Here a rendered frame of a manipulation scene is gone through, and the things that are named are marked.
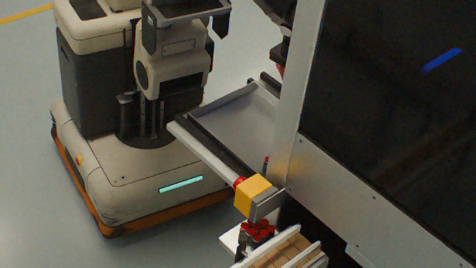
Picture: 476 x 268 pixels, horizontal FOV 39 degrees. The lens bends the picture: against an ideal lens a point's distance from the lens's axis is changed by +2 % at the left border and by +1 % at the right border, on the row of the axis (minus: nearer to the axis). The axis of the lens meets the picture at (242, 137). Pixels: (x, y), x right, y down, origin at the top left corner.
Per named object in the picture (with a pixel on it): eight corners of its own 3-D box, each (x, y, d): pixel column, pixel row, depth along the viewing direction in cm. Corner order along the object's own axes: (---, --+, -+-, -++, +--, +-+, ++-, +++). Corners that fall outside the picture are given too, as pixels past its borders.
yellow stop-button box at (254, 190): (275, 210, 160) (279, 189, 156) (253, 224, 156) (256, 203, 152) (253, 191, 164) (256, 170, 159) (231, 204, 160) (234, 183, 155)
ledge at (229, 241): (294, 252, 164) (295, 247, 163) (256, 279, 157) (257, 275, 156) (256, 217, 171) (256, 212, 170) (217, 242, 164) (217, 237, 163)
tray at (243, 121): (333, 152, 189) (336, 143, 187) (267, 193, 175) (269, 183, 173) (253, 89, 206) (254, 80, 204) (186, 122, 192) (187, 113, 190)
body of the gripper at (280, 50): (297, 73, 178) (301, 50, 173) (268, 55, 182) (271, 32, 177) (312, 63, 182) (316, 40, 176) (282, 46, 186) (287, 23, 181)
